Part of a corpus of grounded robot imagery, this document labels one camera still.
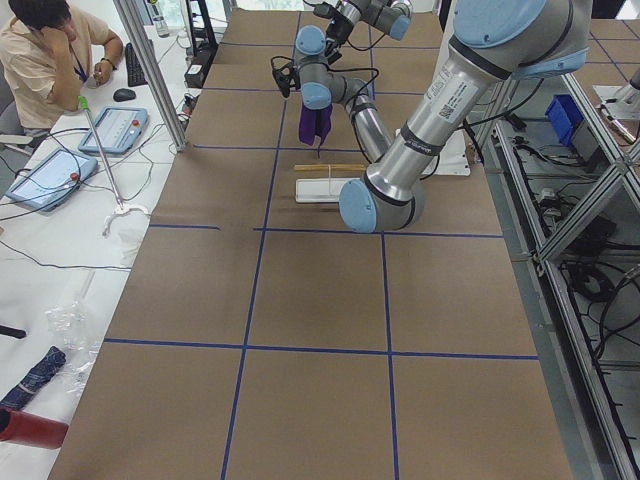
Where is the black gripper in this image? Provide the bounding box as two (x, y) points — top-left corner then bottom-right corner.
(325, 13), (358, 64)

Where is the purple towel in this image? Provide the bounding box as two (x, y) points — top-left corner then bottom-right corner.
(298, 105), (333, 147)

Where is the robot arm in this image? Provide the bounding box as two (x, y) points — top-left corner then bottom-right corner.
(313, 0), (413, 64)
(292, 0), (592, 233)

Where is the wooden rack bar upper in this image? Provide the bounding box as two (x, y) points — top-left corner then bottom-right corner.
(293, 163), (367, 172)

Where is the white towel rack base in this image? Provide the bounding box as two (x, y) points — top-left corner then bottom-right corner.
(295, 178), (350, 203)

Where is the small black box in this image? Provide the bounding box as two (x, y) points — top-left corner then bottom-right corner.
(184, 64), (204, 89)

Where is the black keyboard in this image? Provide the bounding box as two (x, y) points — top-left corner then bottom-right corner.
(124, 43), (147, 87)

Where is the black computer mouse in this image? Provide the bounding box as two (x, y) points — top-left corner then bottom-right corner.
(112, 88), (137, 102)

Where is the teach pendant far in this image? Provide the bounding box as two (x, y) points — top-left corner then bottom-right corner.
(84, 106), (149, 156)

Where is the teach pendant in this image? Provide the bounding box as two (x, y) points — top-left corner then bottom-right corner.
(84, 106), (149, 156)
(6, 148), (97, 212)

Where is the blue storage bin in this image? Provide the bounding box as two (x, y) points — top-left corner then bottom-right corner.
(545, 94), (584, 147)

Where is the reacher grabber stick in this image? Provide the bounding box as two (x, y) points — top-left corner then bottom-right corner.
(78, 95), (151, 237)

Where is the seated person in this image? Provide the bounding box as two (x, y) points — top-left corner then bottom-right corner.
(1, 1), (124, 136)

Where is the teach pendant near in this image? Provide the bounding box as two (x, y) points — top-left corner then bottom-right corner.
(6, 148), (97, 212)

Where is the clear plastic wrap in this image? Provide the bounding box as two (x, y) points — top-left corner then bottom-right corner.
(45, 271), (101, 398)

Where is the folded dark umbrella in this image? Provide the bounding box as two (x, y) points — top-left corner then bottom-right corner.
(1, 346), (66, 410)

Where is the red bottle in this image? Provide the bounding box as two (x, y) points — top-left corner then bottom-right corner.
(1, 407), (69, 449)

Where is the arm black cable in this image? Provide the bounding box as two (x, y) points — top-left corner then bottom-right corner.
(329, 64), (381, 101)

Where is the white column pedestal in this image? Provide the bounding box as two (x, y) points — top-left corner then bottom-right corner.
(401, 1), (471, 177)

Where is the aluminium frame post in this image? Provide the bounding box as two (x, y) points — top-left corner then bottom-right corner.
(113, 0), (187, 152)

